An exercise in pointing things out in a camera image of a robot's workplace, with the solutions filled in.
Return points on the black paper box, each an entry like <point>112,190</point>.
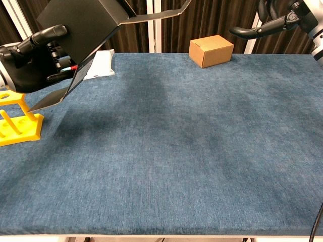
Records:
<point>83,25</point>

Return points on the white aluminium frame post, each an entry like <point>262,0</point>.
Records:
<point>249,45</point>
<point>17,17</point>
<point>154,37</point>

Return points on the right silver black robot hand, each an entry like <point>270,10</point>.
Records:
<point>267,26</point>

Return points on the white plastic packet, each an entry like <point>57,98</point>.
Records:
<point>101,64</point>

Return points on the yellow test tube rack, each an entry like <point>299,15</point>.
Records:
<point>25,126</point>

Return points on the blue table mat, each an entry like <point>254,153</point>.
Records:
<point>176,176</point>

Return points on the brown cardboard box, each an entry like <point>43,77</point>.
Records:
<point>210,51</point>

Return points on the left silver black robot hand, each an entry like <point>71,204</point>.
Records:
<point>25,70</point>

